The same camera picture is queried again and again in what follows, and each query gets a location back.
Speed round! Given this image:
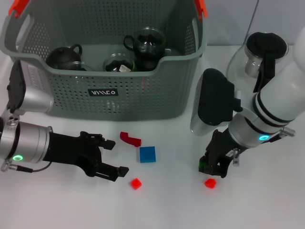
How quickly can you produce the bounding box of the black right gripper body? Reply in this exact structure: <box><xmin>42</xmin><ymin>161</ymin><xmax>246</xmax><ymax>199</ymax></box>
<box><xmin>205</xmin><ymin>129</ymin><xmax>239</xmax><ymax>163</ymax></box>

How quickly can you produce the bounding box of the left arm cable with plug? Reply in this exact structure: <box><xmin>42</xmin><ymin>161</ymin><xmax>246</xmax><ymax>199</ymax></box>
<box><xmin>0</xmin><ymin>161</ymin><xmax>52</xmax><ymax>173</ymax></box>

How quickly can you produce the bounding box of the grey perforated plastic storage bin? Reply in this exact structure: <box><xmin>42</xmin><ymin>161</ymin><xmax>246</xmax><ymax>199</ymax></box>
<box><xmin>0</xmin><ymin>0</ymin><xmax>208</xmax><ymax>120</ymax></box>

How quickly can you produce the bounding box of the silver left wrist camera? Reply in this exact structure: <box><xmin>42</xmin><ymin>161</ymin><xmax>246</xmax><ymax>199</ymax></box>
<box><xmin>6</xmin><ymin>59</ymin><xmax>55</xmax><ymax>115</ymax></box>

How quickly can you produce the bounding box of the small red square brick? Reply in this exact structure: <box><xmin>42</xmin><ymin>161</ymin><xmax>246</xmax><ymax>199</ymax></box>
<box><xmin>130</xmin><ymin>177</ymin><xmax>142</xmax><ymax>190</ymax></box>

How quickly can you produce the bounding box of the glass teapot with black lid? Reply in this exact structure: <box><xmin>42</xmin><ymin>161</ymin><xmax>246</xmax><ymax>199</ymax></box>
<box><xmin>225</xmin><ymin>31</ymin><xmax>289</xmax><ymax>94</ymax></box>

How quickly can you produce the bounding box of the small red sloped brick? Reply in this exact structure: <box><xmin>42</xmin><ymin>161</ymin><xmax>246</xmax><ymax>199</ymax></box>
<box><xmin>204</xmin><ymin>178</ymin><xmax>217</xmax><ymax>189</ymax></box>

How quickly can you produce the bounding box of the right arm cable with plug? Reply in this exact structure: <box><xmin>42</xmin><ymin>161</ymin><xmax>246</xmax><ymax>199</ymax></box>
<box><xmin>232</xmin><ymin>147</ymin><xmax>240</xmax><ymax>167</ymax></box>

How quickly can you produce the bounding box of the blue square brick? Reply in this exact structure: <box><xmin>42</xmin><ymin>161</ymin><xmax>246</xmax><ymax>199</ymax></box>
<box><xmin>136</xmin><ymin>146</ymin><xmax>157</xmax><ymax>164</ymax></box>

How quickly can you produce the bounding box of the glass teacup with black holder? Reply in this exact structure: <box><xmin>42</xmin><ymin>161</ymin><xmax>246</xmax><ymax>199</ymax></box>
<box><xmin>69</xmin><ymin>61</ymin><xmax>92</xmax><ymax>72</ymax></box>
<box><xmin>134</xmin><ymin>57</ymin><xmax>158</xmax><ymax>72</ymax></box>
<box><xmin>102</xmin><ymin>52</ymin><xmax>136</xmax><ymax>72</ymax></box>
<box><xmin>123</xmin><ymin>27</ymin><xmax>167</xmax><ymax>60</ymax></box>

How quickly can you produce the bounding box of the arm cable with plug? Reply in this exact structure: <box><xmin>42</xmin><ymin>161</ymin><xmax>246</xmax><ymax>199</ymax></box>
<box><xmin>0</xmin><ymin>161</ymin><xmax>52</xmax><ymax>173</ymax></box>
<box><xmin>232</xmin><ymin>147</ymin><xmax>240</xmax><ymax>167</ymax></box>

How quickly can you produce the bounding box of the dark red angled brick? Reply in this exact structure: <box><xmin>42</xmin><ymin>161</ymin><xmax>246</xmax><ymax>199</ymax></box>
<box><xmin>120</xmin><ymin>131</ymin><xmax>142</xmax><ymax>146</ymax></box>

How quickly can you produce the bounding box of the black clay teapot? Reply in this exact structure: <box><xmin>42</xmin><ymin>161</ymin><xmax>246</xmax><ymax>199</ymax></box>
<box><xmin>45</xmin><ymin>44</ymin><xmax>83</xmax><ymax>70</ymax></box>

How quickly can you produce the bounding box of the orange bin handle clip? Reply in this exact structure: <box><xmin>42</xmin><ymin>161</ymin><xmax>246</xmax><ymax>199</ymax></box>
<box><xmin>194</xmin><ymin>0</ymin><xmax>207</xmax><ymax>21</ymax></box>
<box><xmin>8</xmin><ymin>0</ymin><xmax>31</xmax><ymax>19</ymax></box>

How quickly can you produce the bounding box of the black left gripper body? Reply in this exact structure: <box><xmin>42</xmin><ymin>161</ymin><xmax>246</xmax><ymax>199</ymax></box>
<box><xmin>42</xmin><ymin>131</ymin><xmax>102</xmax><ymax>177</ymax></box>

